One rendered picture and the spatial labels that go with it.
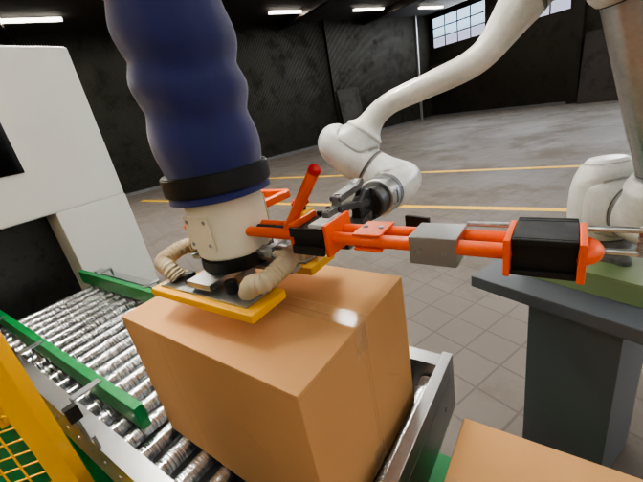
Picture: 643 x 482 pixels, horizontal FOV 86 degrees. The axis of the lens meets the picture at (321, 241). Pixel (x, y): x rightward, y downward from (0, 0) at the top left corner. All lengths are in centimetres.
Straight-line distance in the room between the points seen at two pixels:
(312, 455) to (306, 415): 9
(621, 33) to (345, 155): 56
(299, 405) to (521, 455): 59
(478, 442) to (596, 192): 70
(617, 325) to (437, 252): 67
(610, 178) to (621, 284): 27
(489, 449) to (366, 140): 79
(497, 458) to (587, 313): 43
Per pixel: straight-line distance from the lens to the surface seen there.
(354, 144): 88
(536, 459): 103
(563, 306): 114
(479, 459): 100
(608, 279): 117
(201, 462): 113
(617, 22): 90
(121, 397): 131
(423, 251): 52
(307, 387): 60
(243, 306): 67
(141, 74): 72
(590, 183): 117
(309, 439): 65
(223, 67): 71
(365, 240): 56
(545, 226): 52
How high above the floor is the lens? 135
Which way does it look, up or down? 21 degrees down
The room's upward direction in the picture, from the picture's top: 11 degrees counter-clockwise
